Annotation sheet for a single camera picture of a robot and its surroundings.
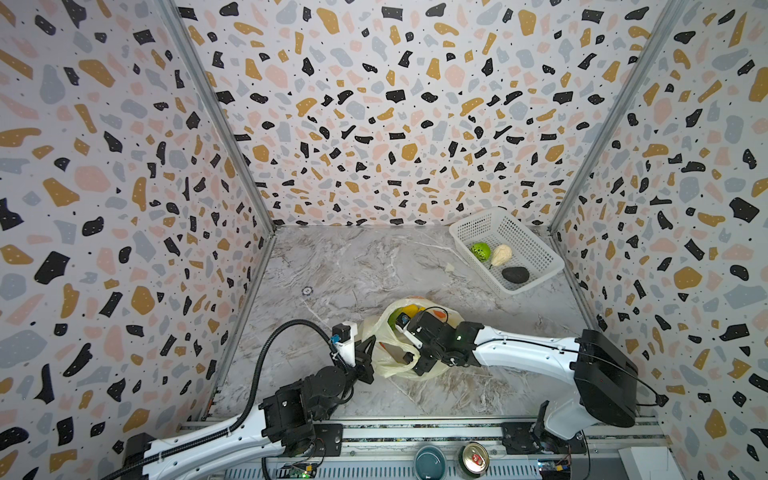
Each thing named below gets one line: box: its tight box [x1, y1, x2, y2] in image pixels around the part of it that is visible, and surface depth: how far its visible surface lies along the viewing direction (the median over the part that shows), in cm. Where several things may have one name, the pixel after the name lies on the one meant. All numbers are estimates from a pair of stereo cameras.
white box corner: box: [618, 446, 685, 480], surface depth 69 cm
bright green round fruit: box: [470, 242, 491, 263], surface depth 108 cm
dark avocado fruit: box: [501, 266, 530, 284], surface depth 105 cm
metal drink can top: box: [458, 441, 490, 478], surface depth 64 cm
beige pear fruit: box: [488, 244, 513, 269], surface depth 109 cm
